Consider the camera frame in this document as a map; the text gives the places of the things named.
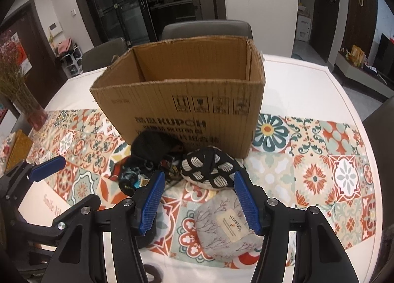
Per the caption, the black floral scarf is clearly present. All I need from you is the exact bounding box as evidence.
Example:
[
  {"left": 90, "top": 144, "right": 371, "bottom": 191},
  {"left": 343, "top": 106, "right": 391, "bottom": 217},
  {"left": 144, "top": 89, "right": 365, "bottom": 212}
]
[{"left": 110, "top": 131, "right": 186, "bottom": 196}]

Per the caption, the black white patterned pouch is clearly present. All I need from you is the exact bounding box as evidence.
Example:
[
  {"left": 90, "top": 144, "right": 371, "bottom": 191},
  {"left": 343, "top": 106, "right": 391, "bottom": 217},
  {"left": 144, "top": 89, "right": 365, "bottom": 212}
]
[{"left": 180, "top": 146, "right": 248, "bottom": 191}]

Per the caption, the yellow tissue box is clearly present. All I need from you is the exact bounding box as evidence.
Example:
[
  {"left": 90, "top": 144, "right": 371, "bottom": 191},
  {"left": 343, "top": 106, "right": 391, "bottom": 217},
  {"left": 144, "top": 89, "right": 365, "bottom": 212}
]
[{"left": 5, "top": 130, "right": 33, "bottom": 172}]

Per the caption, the dark brown scrunchie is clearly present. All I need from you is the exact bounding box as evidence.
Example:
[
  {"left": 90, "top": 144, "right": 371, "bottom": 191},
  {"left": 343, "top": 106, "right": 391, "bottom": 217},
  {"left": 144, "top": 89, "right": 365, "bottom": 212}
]
[{"left": 144, "top": 264, "right": 162, "bottom": 283}]

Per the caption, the grey floral fabric pouch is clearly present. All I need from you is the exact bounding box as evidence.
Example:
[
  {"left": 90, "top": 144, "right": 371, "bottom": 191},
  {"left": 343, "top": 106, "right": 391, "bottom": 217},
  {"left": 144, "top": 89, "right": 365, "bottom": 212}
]
[{"left": 194, "top": 190, "right": 263, "bottom": 262}]

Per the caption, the patterned white tablecloth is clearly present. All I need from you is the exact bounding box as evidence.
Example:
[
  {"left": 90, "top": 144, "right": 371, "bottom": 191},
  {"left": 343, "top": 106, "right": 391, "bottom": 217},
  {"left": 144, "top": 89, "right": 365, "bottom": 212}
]
[{"left": 19, "top": 55, "right": 383, "bottom": 282}]

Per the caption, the glass vase with dried flowers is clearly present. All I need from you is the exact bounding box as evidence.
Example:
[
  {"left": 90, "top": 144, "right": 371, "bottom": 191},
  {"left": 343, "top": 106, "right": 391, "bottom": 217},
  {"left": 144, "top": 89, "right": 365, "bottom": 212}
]
[{"left": 1, "top": 33, "right": 48, "bottom": 131}]

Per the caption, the white shoe rack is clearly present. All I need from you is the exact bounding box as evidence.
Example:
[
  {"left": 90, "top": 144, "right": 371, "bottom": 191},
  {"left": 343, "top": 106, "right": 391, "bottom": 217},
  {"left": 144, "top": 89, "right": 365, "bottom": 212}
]
[{"left": 54, "top": 38, "right": 83, "bottom": 79}]

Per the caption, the grey chair far left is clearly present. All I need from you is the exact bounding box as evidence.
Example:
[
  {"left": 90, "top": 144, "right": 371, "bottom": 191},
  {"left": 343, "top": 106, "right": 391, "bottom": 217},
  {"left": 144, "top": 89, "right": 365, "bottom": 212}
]
[{"left": 82, "top": 38, "right": 128, "bottom": 72}]

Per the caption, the grey chair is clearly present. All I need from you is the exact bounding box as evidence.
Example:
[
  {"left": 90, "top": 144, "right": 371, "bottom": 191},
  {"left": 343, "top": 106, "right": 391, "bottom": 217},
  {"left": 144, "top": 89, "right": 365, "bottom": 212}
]
[
  {"left": 82, "top": 38, "right": 128, "bottom": 72},
  {"left": 362, "top": 95, "right": 394, "bottom": 210},
  {"left": 162, "top": 20, "right": 253, "bottom": 40}
]

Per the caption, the grey chair right side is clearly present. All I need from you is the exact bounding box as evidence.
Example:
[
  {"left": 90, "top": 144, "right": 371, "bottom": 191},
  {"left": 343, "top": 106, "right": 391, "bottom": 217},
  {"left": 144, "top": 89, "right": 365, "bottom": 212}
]
[{"left": 362, "top": 95, "right": 394, "bottom": 210}]

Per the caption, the brown cardboard box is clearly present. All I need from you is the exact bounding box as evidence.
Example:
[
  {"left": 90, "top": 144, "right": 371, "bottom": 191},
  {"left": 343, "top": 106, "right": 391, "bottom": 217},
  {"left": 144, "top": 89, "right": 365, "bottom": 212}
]
[{"left": 90, "top": 36, "right": 266, "bottom": 158}]

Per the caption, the white tv cabinet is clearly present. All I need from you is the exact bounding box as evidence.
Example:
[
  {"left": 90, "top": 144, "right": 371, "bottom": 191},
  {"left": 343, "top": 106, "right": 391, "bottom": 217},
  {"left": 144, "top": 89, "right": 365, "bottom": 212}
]
[{"left": 333, "top": 52, "right": 393, "bottom": 102}]

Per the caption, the grey chair far middle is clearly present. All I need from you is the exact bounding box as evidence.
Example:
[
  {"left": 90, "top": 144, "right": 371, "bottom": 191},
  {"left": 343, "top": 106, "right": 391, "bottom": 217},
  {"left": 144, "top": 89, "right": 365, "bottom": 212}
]
[{"left": 162, "top": 20, "right": 253, "bottom": 40}]

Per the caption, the black television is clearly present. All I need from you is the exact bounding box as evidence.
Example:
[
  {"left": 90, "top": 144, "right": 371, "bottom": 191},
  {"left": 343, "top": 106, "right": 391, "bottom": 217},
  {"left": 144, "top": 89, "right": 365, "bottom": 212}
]
[{"left": 373, "top": 34, "right": 394, "bottom": 80}]

